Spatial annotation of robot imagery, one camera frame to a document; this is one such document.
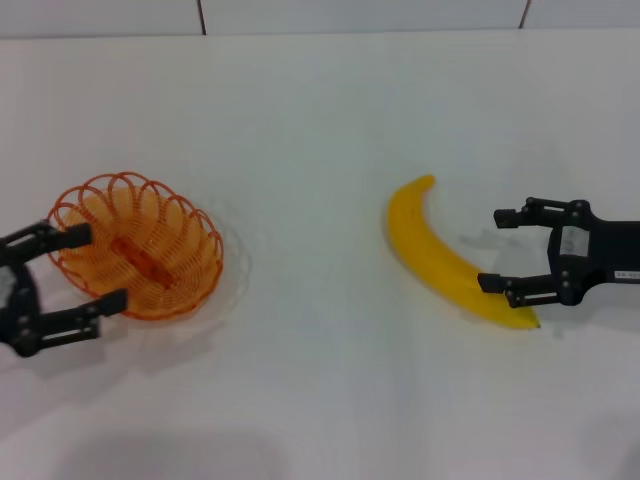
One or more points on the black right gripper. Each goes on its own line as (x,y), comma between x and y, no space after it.
(610,250)

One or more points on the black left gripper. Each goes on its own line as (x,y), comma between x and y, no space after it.
(17,310)

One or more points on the yellow banana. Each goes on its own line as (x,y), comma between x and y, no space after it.
(430,245)

